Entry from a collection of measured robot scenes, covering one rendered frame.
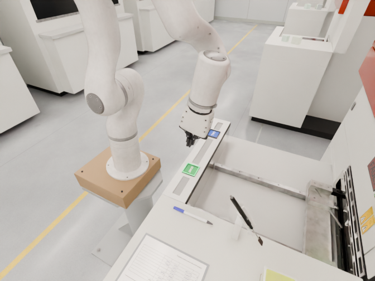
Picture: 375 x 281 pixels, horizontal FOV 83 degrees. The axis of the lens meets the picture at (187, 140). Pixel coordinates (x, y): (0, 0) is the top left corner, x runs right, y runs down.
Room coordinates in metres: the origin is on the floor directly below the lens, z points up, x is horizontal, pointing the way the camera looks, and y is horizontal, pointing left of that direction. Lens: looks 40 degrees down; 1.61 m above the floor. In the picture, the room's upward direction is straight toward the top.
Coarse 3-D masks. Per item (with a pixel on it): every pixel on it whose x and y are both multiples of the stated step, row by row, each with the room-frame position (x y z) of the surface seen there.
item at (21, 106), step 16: (0, 48) 2.38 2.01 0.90; (0, 64) 2.27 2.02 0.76; (0, 80) 2.20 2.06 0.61; (16, 80) 2.33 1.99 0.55; (0, 96) 2.12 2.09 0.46; (16, 96) 2.25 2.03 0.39; (0, 112) 2.04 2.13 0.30; (16, 112) 2.17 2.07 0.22; (32, 112) 2.32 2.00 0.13; (0, 128) 1.96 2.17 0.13
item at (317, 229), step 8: (312, 192) 0.53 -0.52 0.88; (312, 208) 0.45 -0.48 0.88; (304, 216) 0.43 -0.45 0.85; (312, 216) 0.42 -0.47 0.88; (320, 216) 0.42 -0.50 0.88; (328, 216) 0.42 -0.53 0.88; (304, 224) 0.40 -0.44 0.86; (312, 224) 0.39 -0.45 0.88; (320, 224) 0.39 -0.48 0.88; (328, 224) 0.39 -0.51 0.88; (304, 232) 0.37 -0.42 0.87; (312, 232) 0.36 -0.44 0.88; (320, 232) 0.36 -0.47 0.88; (328, 232) 0.36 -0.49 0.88; (304, 240) 0.34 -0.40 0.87; (312, 240) 0.33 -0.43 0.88; (320, 240) 0.33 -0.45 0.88; (328, 240) 0.33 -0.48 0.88; (304, 248) 0.31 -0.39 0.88; (312, 248) 0.30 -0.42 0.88; (320, 248) 0.30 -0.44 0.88; (328, 248) 0.30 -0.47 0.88; (328, 256) 0.28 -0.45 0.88
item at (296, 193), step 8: (216, 168) 0.71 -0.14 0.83; (224, 168) 0.69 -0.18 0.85; (232, 168) 0.69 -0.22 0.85; (240, 176) 0.65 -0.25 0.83; (248, 176) 0.64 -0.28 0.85; (256, 176) 0.64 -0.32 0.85; (264, 184) 0.61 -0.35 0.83; (272, 184) 0.59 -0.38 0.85; (280, 184) 0.59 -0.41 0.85; (288, 192) 0.56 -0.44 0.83; (296, 192) 0.55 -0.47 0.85; (304, 192) 0.55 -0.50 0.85
